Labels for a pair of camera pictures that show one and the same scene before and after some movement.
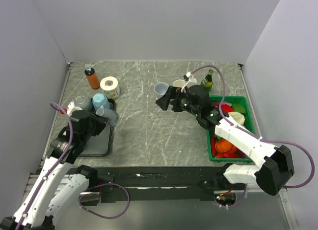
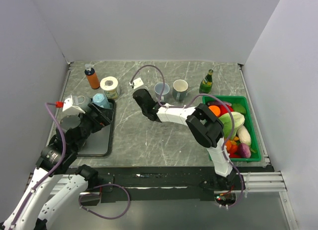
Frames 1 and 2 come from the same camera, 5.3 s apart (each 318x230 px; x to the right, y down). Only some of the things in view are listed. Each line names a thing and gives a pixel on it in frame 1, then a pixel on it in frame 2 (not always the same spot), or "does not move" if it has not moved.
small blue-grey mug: x=161 y=88 does not move
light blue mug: x=99 y=100 does not move
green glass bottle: x=207 y=82 does not move
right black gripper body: x=182 y=102 -> x=144 y=111
